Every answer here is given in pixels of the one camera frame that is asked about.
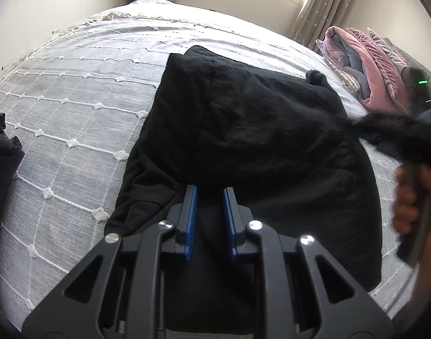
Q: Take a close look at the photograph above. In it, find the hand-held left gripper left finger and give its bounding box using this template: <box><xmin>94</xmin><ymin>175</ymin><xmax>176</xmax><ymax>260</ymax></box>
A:
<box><xmin>21</xmin><ymin>184</ymin><xmax>198</xmax><ymax>339</ymax></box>

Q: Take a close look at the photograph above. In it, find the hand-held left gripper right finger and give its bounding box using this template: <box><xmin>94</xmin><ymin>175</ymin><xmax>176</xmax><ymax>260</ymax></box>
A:
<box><xmin>223</xmin><ymin>187</ymin><xmax>395</xmax><ymax>339</ymax></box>

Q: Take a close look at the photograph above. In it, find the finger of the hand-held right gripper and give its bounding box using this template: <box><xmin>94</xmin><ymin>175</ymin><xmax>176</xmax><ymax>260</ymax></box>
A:
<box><xmin>357</xmin><ymin>129</ymin><xmax>387</xmax><ymax>149</ymax></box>

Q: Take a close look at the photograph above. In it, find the black quilted jacket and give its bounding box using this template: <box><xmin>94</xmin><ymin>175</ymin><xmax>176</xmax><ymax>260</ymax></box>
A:
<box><xmin>105</xmin><ymin>45</ymin><xmax>415</xmax><ymax>330</ymax></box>

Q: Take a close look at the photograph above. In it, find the person's right hand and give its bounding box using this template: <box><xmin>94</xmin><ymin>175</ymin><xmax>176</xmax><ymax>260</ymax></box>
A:
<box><xmin>393</xmin><ymin>165</ymin><xmax>420</xmax><ymax>235</ymax></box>

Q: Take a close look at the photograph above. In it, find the pink and grey folded blanket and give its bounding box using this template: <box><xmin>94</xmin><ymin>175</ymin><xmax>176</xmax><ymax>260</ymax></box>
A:
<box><xmin>315</xmin><ymin>26</ymin><xmax>411</xmax><ymax>114</ymax></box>

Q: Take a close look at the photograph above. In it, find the pink pleated pillow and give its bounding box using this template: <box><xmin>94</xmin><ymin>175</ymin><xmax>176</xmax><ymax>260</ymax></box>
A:
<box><xmin>367</xmin><ymin>27</ymin><xmax>411</xmax><ymax>96</ymax></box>

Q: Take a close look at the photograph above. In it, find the grey tufted bedspread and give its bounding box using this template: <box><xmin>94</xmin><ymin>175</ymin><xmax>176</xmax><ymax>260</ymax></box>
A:
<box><xmin>0</xmin><ymin>0</ymin><xmax>419</xmax><ymax>329</ymax></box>

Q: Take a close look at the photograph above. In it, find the black garment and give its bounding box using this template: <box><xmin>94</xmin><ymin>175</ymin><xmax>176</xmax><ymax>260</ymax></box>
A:
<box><xmin>0</xmin><ymin>110</ymin><xmax>26</xmax><ymax>228</ymax></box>

